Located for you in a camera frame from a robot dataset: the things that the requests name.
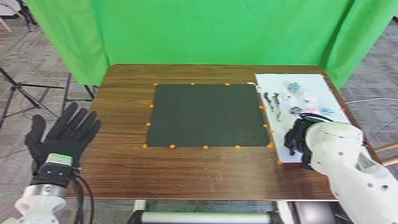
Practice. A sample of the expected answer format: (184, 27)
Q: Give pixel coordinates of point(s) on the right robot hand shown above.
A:
(298, 136)

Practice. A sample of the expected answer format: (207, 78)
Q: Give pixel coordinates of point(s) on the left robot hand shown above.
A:
(63, 140)

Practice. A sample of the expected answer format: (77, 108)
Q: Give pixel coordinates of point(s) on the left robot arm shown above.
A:
(53, 176)

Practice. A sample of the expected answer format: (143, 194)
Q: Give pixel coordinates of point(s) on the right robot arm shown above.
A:
(349, 166)

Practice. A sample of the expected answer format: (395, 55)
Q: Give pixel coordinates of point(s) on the white sheet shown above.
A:
(278, 133)

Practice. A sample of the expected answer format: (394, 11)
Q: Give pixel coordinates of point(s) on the green sprig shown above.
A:
(268, 99)
(278, 106)

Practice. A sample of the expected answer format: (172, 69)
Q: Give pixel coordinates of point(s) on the black tripod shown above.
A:
(21, 91)

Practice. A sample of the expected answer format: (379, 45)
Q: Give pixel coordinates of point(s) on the dark mat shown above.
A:
(207, 115)

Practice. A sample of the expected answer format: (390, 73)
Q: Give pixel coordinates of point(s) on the pale grey bar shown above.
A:
(205, 217)

